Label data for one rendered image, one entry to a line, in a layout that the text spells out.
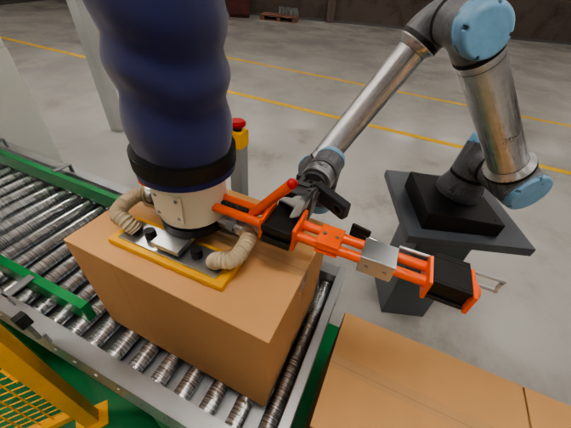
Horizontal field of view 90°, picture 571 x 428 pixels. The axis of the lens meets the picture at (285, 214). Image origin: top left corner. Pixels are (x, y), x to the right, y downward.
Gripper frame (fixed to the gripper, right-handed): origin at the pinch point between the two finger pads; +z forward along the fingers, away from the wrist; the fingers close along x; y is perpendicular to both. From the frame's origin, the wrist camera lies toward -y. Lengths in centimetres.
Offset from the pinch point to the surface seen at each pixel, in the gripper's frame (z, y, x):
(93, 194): -23, 111, -47
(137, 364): 26, 36, -54
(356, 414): 10, -30, -53
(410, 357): -14, -43, -52
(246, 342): 20.1, 0.5, -17.2
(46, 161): -33, 161, -50
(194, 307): 20.0, 13.8, -13.8
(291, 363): 5, -7, -53
